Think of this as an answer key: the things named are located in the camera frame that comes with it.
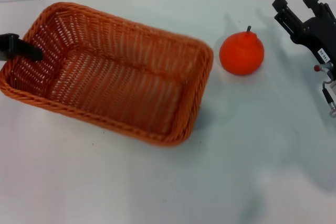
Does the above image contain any orange woven wicker basket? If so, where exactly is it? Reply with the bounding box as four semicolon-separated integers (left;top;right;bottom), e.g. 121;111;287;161
0;2;215;147

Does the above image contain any metal connector with red tip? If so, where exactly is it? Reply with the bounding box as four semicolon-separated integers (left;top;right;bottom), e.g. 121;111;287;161
314;62;334;73

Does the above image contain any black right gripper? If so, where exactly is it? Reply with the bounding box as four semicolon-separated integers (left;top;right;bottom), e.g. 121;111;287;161
271;0;336;63

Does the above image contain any orange toy fruit with stem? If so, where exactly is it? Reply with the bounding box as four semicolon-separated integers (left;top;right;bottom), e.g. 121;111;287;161
219;25;265;76

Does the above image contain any grey cable with metal plug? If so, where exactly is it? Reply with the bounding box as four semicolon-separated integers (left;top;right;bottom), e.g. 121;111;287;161
322;80;336;118

